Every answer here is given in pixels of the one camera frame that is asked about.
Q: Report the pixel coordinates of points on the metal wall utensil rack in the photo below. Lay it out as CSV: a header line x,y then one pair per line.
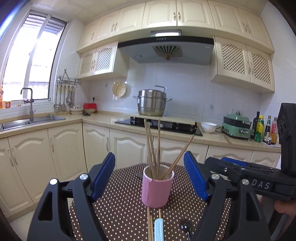
x,y
69,81

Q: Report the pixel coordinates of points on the dark oil bottle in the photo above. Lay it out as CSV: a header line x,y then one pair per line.
x,y
255,122

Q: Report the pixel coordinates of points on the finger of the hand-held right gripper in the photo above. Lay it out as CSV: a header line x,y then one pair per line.
x,y
219,166
233,161

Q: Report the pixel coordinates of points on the red container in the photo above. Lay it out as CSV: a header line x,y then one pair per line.
x,y
90,106

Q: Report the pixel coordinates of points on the stainless steel steamer pot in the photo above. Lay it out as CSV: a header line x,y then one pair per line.
x,y
151,104

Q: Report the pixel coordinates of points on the sliding glass window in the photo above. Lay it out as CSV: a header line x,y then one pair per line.
x,y
30,58

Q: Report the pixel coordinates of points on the metal kitchen faucet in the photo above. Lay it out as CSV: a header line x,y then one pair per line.
x,y
31,109

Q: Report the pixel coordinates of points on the pink ceramic cup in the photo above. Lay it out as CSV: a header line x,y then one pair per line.
x,y
157,192

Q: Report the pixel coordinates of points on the white double wall socket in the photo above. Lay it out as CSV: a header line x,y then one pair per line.
x,y
232,110

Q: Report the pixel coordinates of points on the cream upper wall cabinets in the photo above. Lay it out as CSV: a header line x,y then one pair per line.
x,y
159,14

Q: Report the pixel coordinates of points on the round cream perforated plate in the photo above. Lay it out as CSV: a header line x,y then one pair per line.
x,y
119,89

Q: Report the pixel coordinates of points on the dark soy sauce bottle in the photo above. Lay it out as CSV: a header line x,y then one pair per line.
x,y
267,128

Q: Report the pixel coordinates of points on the stainless steel sink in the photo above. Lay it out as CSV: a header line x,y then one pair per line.
x,y
34,120

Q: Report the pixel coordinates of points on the hanging metal serving spoon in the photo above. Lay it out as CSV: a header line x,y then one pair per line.
x,y
72,104

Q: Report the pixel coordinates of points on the orange bottle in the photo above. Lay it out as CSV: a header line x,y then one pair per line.
x,y
1,99

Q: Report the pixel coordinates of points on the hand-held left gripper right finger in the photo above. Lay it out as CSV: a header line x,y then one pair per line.
x,y
195,178

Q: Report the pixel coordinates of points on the stacked white bowls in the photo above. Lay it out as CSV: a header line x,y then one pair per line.
x,y
76,110

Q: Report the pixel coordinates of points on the bunch of wooden chopsticks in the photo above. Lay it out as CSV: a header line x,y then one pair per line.
x,y
158,148

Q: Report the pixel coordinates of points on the grey range hood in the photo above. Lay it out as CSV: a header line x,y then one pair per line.
x,y
143,53

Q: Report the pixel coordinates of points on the small cream lattice cabinet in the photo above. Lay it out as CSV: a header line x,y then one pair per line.
x,y
104,60

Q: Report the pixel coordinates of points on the hanging metal skimmer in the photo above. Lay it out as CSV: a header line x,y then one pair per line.
x,y
68,99

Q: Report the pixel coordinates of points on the green bottle yellow cap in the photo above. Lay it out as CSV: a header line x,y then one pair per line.
x,y
259,129

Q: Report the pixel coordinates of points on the light blue sheathed knife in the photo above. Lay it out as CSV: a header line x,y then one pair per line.
x,y
158,229

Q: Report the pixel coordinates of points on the hanging metal spatula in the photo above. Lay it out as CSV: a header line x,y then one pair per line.
x,y
64,107

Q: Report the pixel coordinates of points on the cream base kitchen cabinets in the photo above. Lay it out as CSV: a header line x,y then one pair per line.
x,y
62,148

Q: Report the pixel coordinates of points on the black glass gas cooktop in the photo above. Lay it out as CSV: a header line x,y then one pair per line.
x,y
129,121

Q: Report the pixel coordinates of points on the round polka-dot table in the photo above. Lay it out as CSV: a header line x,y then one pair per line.
x,y
124,208

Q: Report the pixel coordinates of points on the person's right hand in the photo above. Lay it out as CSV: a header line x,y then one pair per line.
x,y
285,208

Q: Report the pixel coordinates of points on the wide cream lattice cabinet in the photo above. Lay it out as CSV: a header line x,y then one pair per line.
x,y
233,60

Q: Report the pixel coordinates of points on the hanging metal ladle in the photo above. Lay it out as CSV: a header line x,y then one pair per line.
x,y
56,106

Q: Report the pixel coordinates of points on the green electric cooker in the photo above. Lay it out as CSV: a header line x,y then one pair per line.
x,y
233,129

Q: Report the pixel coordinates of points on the small dark bottle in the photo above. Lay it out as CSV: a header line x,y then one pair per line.
x,y
269,141

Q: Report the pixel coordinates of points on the small red jar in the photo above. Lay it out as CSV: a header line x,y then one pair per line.
x,y
8,104

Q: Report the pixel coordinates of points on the white ceramic bowl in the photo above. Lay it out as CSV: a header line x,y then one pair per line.
x,y
208,127

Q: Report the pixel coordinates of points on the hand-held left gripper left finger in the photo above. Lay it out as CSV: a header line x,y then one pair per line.
x,y
103,178

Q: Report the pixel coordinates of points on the clear bottle red label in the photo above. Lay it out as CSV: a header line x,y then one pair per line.
x,y
274,131

